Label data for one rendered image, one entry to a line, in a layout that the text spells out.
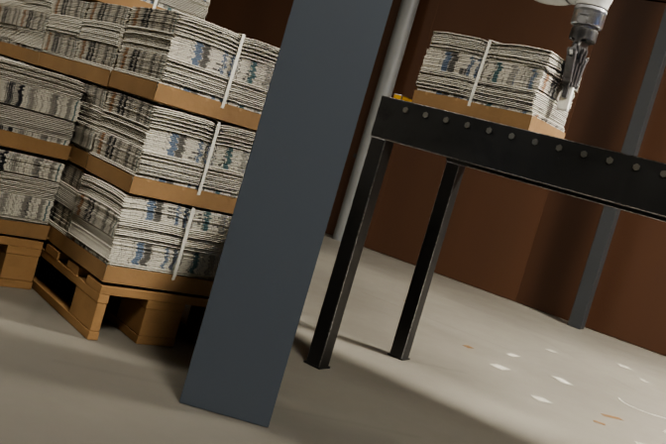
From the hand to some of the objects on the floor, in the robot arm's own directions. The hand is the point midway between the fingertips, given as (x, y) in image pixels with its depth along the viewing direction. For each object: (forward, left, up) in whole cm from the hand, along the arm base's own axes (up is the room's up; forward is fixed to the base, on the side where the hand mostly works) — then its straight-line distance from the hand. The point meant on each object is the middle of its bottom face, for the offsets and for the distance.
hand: (565, 98), depth 244 cm
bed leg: (+43, +18, -93) cm, 104 cm away
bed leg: (+2, +46, -93) cm, 104 cm away
